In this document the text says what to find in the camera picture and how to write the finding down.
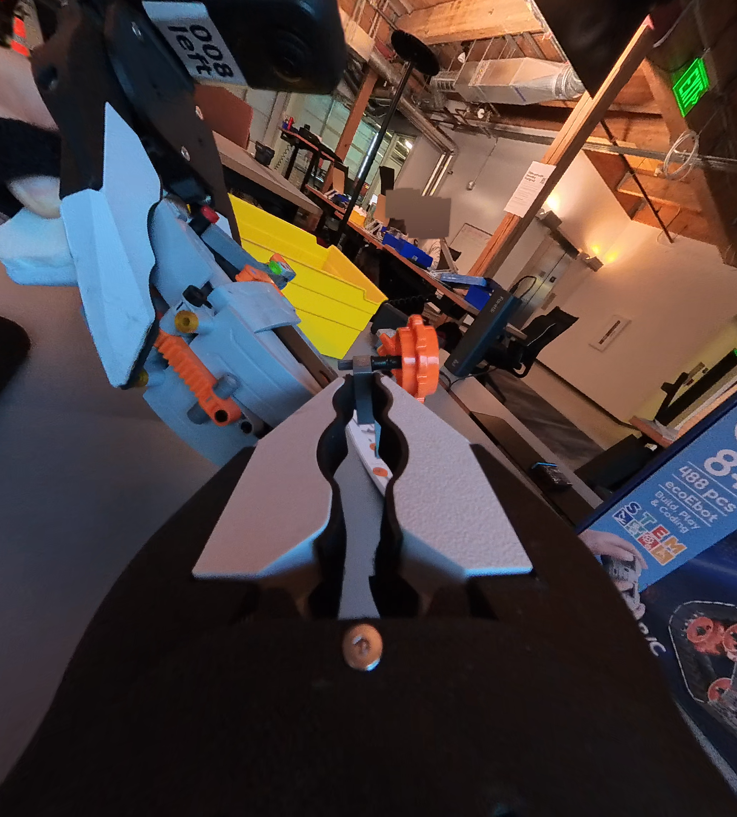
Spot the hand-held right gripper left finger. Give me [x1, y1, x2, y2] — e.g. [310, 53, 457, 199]
[191, 375, 351, 619]

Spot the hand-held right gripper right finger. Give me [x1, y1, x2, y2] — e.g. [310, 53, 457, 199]
[370, 373, 535, 619]

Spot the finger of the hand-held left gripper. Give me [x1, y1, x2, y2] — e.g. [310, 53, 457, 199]
[60, 104, 163, 389]

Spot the grey orange brick robot model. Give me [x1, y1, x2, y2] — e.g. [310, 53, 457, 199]
[142, 194, 339, 468]

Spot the grey bracket with orange wheels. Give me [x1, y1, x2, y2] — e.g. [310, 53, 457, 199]
[338, 313, 441, 460]

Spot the black power adapter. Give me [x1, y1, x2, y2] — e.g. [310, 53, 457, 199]
[530, 461, 575, 492]

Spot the open white instruction booklet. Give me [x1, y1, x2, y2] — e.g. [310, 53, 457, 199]
[345, 411, 396, 495]

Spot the black bar-shaped device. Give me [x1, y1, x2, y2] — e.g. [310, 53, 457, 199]
[444, 290, 524, 379]

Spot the long wooden workbench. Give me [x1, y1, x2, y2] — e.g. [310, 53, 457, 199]
[279, 124, 497, 320]

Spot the yellow plastic bin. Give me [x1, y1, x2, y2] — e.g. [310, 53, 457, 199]
[228, 194, 388, 361]

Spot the blue storage bin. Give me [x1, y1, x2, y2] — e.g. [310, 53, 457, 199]
[439, 273, 492, 309]
[381, 231, 436, 269]

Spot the blue toy kit box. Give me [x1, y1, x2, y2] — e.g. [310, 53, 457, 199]
[576, 373, 737, 817]

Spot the white paper notice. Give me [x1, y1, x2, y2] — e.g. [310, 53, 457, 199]
[503, 161, 557, 218]

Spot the white wall plate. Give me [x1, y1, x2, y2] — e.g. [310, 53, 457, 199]
[588, 316, 631, 352]

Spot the silver air duct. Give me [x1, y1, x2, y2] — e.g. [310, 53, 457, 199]
[432, 57, 586, 106]

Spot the wooden post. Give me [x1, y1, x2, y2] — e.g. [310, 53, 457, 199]
[471, 19, 657, 278]

